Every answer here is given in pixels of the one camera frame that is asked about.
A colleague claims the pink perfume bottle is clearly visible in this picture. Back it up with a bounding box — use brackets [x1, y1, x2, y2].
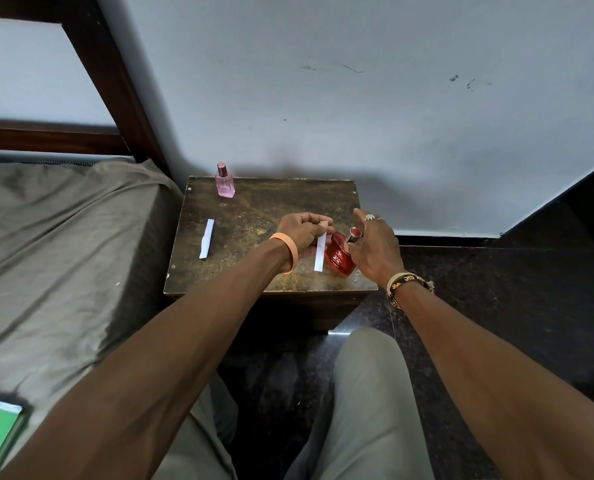
[215, 162, 237, 198]

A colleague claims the person's left forearm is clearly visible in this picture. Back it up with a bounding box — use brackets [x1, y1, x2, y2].
[0, 238, 297, 480]

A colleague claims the person's right leg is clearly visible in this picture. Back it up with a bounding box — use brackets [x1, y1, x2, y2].
[284, 328, 435, 480]

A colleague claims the grey bed sheet mattress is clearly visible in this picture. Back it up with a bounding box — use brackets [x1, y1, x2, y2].
[0, 159, 186, 480]

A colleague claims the person's leg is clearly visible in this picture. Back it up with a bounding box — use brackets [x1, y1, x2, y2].
[284, 328, 435, 480]
[166, 374, 241, 480]

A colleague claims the dark wooden side table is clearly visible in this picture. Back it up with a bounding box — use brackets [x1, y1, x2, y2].
[163, 176, 379, 332]

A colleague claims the white paper test strip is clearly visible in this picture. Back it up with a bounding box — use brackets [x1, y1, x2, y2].
[314, 221, 329, 273]
[199, 219, 216, 259]

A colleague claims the black beige thread bracelet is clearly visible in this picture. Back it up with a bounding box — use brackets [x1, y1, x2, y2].
[386, 272, 436, 311]

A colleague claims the person's left leg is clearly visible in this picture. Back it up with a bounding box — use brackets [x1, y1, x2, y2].
[166, 374, 241, 480]

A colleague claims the dark wooden bed frame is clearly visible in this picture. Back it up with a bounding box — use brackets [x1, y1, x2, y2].
[0, 0, 174, 178]

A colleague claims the person's right hand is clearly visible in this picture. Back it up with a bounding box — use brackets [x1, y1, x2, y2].
[347, 209, 406, 289]

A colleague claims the person's left hand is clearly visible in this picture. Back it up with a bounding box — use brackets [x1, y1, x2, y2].
[275, 212, 335, 261]

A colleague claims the orange rubber wristband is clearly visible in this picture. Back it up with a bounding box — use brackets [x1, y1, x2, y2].
[269, 233, 298, 275]

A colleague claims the red perfume bottle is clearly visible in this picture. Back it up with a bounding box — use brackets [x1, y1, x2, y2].
[324, 227, 364, 279]

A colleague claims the person's right forearm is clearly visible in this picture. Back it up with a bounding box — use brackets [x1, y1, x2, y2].
[389, 281, 594, 480]

